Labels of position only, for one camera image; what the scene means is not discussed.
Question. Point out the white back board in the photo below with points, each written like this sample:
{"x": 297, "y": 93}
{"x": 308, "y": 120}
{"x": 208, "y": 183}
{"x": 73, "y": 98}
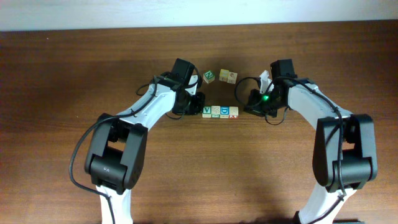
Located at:
{"x": 96, "y": 14}

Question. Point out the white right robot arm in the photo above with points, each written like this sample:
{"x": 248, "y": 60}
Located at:
{"x": 344, "y": 156}

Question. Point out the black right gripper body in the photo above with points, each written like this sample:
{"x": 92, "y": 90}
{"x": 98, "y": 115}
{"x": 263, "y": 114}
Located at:
{"x": 262, "y": 104}

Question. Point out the green N wooden block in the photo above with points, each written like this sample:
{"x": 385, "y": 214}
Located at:
{"x": 209, "y": 77}

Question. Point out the yellow W wooden block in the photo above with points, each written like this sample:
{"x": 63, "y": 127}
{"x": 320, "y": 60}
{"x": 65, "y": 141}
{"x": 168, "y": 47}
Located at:
{"x": 232, "y": 77}

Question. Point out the plain cream wooden block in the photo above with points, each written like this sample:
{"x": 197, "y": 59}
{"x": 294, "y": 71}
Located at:
{"x": 215, "y": 111}

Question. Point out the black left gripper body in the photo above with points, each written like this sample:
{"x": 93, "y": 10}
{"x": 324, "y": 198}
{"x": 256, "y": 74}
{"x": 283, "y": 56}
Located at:
{"x": 191, "y": 104}

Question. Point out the yellow J wooden block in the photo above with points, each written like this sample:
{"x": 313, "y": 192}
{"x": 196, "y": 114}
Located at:
{"x": 224, "y": 74}

